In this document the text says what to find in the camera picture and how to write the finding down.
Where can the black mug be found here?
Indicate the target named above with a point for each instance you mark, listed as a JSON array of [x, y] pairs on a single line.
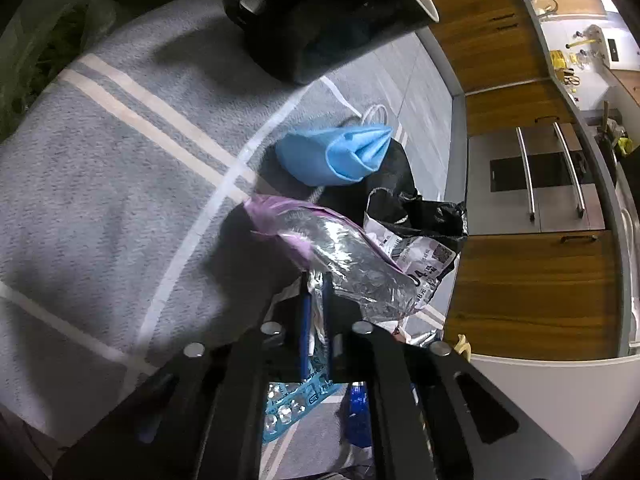
[[325, 20]]

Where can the black plastic bag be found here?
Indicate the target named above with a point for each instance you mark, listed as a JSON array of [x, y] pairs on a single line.
[[400, 185]]

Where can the blue face mask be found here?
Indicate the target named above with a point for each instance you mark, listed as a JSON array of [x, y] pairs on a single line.
[[325, 155]]

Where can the purple foil bag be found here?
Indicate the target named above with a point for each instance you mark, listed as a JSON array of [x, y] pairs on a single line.
[[345, 255]]

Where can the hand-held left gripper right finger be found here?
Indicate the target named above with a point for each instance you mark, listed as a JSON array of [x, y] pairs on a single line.
[[327, 332]]

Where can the teal blister pack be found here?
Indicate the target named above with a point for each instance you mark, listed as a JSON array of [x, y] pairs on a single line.
[[287, 410]]

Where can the blue printed package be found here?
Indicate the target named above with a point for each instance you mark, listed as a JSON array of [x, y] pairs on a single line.
[[357, 415]]

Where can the bag of green vegetables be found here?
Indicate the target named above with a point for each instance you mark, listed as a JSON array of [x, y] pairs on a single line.
[[45, 60]]

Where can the chrome faucet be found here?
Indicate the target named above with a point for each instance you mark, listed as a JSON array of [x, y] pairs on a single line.
[[542, 4]]

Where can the white printed wrapper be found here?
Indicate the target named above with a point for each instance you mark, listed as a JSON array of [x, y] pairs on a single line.
[[425, 255]]

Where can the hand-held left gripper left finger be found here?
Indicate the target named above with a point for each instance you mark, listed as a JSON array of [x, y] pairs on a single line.
[[302, 332]]

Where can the wooden kitchen cabinets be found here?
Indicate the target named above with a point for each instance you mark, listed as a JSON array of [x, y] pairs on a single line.
[[525, 290]]

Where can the built-in steel oven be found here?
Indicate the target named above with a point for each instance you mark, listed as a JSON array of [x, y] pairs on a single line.
[[545, 180]]

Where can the grey kitchen countertop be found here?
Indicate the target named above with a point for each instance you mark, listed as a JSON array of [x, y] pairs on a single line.
[[565, 90]]

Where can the grey checked mat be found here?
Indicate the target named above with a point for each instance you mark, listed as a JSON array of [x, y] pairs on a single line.
[[100, 185]]

